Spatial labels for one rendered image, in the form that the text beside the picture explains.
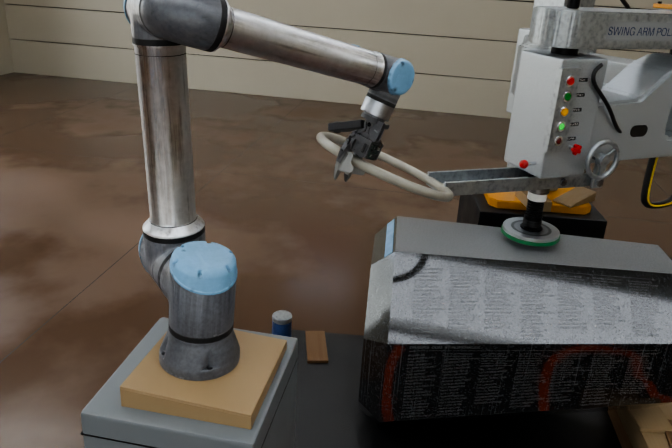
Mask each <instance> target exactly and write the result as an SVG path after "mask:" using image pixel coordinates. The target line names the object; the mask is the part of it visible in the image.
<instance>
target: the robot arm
mask: <svg viewBox="0 0 672 448"><path fill-rule="evenodd" d="M123 9H124V13H125V16H126V19H127V21H128V22H129V23H130V25H131V35H132V44H133V46H134V52H135V63H136V73H137V84H138V94H139V105H140V116H141V126H142V137H143V147H144V158H145V169H146V179H147V190H148V200H149V211H150V218H149V219H148V220H147V221H146V222H145V223H144V224H143V227H142V228H143V234H142V236H141V238H140V241H139V246H138V251H139V257H140V260H141V263H142V265H143V267H144V268H145V270H146V271H147V272H148V273H149V274H150V276H151V277H152V278H153V280H154V281H155V282H156V284H157V285H158V287H159V288H160V289H161V291H162V292H163V294H164V295H165V296H166V298H167V299H168V302H169V329H168V331H167V333H166V335H165V337H164V339H163V342H162V344H161V346H160V350H159V362H160V365H161V367H162V368H163V369H164V370H165V371H166V372H167V373H168V374H170V375H172V376H174V377H177V378H180V379H183V380H189V381H206V380H212V379H216V378H219V377H222V376H224V375H226V374H228V373H229V372H231V371H232V370H233V369H234V368H235V367H236V366H237V364H238V362H239V358H240V346H239V343H238V340H237V338H236V335H235V332H234V329H233V324H234V309H235V294H236V279H237V262H236V258H235V255H234V254H233V253H232V251H231V250H229V249H228V248H227V247H225V246H223V245H221V244H218V243H214V242H211V243H207V242H206V236H205V222H204V220H203V218H201V217H200V216H199V215H197V214H196V203H195V187H194V171H193V154H192V138H191V122H190V105H189V89H188V73H187V56H186V46H188V47H191V48H195V49H199V50H202V51H207V52H215V51H216V50H218V49H219V48H224V49H228V50H232V51H236V52H239V53H243V54H247V55H251V56H255V57H258V58H262V59H266V60H270V61H274V62H277V63H281V64H285V65H289V66H293V67H296V68H300V69H304V70H308V71H312V72H315V73H319V74H323V75H327V76H331V77H335V78H338V79H342V80H346V81H350V82H354V83H357V84H361V85H363V86H365V87H367V88H369V90H368V93H367V95H366V97H365V99H364V102H363V104H362V106H361V108H360V109H361V110H362V111H364V112H362V114H361V116H362V117H363V118H365V119H366V120H365V121H364V120H351V121H342V122H339V121H335V122H332V123H328V131H331V132H334V133H336V134H338V133H341V132H349V131H352V133H351V134H349V136H348V138H347V139H346V141H345V142H344V143H343V145H342V147H341V148H340V151H339V153H338V156H337V159H336V164H335V170H334V179H335V180H336V179H337V177H338V176H339V173H340V171H341V172H345V173H344V181H345V182H347V181H348V179H349V178H350V177H351V175H352V174H357V175H364V174H365V172H364V171H362V170H360V169H358V168H356V167H355V166H353V165H352V163H351V161H352V159H353V157H354V155H356V156H357V157H359V158H361V159H363V158H365V159H369V160H373V161H374V160H375V161H377V158H378V156H379V154H380V152H381V150H382V148H383V146H384V145H383V144H382V143H381V140H380V139H381V137H382V134H383V132H384V130H385V129H387V130H388V128H389V126H390V125H388V124H386V123H385V122H384V121H387V122H388V121H389V119H390V117H391V115H392V113H393V111H394V108H395V106H396V104H397V102H398V100H399V98H400V96H401V95H403V94H405V93H406V92H407V91H408V90H409V89H410V88H411V86H412V84H413V82H414V76H415V72H414V68H413V65H412V64H411V63H410V62H409V61H407V60H406V59H404V58H397V57H393V56H390V55H387V54H384V53H380V52H377V51H371V50H367V49H364V48H361V47H360V46H359V45H355V44H348V43H345V42H342V41H339V40H335V39H332V38H329V37H326V36H323V35H319V34H316V33H313V32H310V31H307V30H304V29H300V28H297V27H294V26H291V25H288V24H284V23H281V22H278V21H275V20H272V19H268V18H265V17H262V16H259V15H256V14H252V13H249V12H246V11H243V10H240V9H236V8H233V7H230V6H229V4H228V2H227V0H124V1H123ZM379 141H380V142H379ZM350 151H352V152H354V153H352V152H350ZM353 154H354V155H353Z"/></svg>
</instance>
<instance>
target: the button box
mask: <svg viewBox="0 0 672 448"><path fill-rule="evenodd" d="M580 74H581V69H580V68H557V72H556V78H555V83H554V89H553V94H552V99H551V105H550V110H549V115H548V121H547V126H546V131H545V137H544V142H543V147H542V151H544V152H547V153H549V152H562V151H565V149H566V144H567V139H568V134H569V129H570V124H571V119H572V114H573V109H574V104H575V99H576V94H577V89H578V84H579V79H580ZM569 76H574V78H575V82H574V84H573V85H572V86H570V87H568V86H567V85H566V80H567V78H568V77H569ZM567 91H570V92H571V93H572V97H571V99H570V101H568V102H564V101H563V95H564V93H565V92H567ZM565 106H566V107H568V108H569V112H568V114H567V116H565V117H562V116H561V115H560V110H561V109H562V108H563V107H565ZM561 121H564V122H565V123H566V127H565V129H564V130H563V131H562V132H559V131H558V130H557V126H558V124H559V123H560V122H561ZM558 136H561V137H562V138H563V142H562V144H561V145H560V146H555V144H554V141H555V139H556V137H558Z"/></svg>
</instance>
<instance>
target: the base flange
mask: <svg viewBox="0 0 672 448"><path fill-rule="evenodd" d="M573 188H575V187H570V188H558V189H557V190H556V191H549V194H547V197H548V198H549V199H550V200H551V201H552V202H553V199H555V198H557V197H559V196H561V195H563V194H564V193H566V192H568V191H570V190H572V189H573ZM515 192H516V191H514V192H500V193H486V194H484V196H485V198H486V200H487V202H488V204H489V205H490V206H493V207H495V208H502V209H515V210H526V207H525V206H524V205H523V204H522V203H521V202H520V201H519V200H518V198H517V197H516V196H515ZM590 210H591V205H590V203H586V204H583V205H579V206H576V207H573V208H569V207H566V206H563V205H561V204H558V203H556V202H553V203H552V208H551V212H555V213H568V214H582V215H585V214H587V213H589V212H590Z"/></svg>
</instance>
